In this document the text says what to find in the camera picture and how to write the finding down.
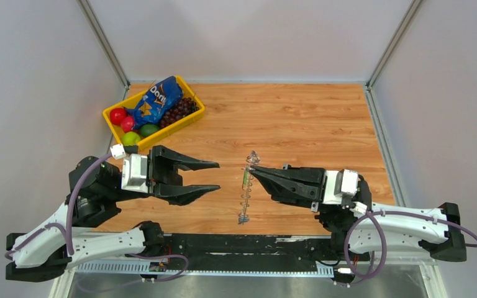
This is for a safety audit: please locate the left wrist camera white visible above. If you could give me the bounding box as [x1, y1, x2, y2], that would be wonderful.
[121, 154, 148, 193]

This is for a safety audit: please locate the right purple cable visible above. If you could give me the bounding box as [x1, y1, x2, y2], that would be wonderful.
[343, 201, 477, 281]

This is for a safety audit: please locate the pink red apple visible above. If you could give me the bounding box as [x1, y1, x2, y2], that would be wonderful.
[120, 115, 136, 133]

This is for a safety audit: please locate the light green apple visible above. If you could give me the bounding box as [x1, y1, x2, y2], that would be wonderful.
[121, 131, 142, 146]

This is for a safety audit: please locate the metal keyring holder plate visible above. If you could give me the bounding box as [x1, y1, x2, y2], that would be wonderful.
[238, 150, 260, 225]

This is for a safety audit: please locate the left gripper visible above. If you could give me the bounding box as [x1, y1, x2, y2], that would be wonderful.
[109, 143, 223, 205]

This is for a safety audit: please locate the yellow plastic bin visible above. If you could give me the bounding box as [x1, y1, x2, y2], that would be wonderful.
[102, 76, 205, 150]

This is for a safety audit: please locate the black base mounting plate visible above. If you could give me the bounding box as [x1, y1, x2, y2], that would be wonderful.
[125, 222, 371, 274]

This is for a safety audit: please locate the purple cable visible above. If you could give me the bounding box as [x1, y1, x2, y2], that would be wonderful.
[4, 143, 127, 261]
[343, 201, 477, 281]

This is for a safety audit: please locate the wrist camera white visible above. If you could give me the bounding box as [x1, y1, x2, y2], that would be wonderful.
[121, 154, 148, 193]
[322, 169, 359, 205]

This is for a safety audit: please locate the dark purple grapes bunch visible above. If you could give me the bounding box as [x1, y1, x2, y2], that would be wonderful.
[158, 97, 199, 129]

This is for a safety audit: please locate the blue Doritos chip bag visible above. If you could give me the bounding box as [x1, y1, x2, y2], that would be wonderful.
[128, 76, 184, 129]

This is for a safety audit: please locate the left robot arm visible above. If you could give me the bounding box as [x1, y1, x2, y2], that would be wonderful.
[5, 144, 219, 282]

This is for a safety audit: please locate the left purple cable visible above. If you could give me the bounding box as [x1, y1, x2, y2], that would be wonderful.
[4, 143, 127, 261]

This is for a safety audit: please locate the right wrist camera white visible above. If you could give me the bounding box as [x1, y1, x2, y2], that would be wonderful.
[322, 169, 359, 205]

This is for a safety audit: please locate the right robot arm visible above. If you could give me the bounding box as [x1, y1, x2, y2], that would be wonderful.
[248, 165, 467, 263]

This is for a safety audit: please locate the white slotted cable duct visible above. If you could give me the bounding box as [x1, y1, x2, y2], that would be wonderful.
[75, 259, 335, 278]

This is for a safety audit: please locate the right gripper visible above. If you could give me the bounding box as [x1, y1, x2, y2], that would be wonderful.
[250, 164, 336, 214]

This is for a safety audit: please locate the dark green lime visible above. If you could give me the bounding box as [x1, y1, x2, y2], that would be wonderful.
[139, 124, 160, 138]

